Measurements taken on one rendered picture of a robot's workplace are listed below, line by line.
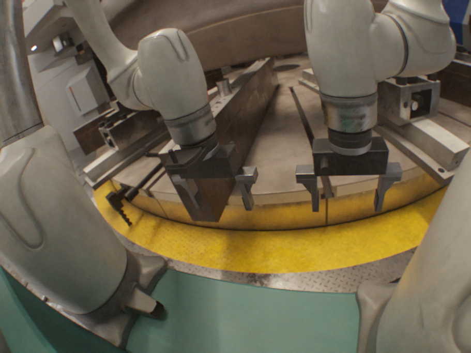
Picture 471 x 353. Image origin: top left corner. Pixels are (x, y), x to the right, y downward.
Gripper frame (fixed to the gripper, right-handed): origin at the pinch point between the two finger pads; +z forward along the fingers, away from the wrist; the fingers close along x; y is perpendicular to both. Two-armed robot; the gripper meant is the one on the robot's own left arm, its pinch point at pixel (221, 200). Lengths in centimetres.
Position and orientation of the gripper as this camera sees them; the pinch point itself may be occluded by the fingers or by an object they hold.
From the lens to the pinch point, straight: 53.3
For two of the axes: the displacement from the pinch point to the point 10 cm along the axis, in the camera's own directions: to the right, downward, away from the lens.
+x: -9.2, 0.2, 4.0
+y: 3.0, -6.2, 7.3
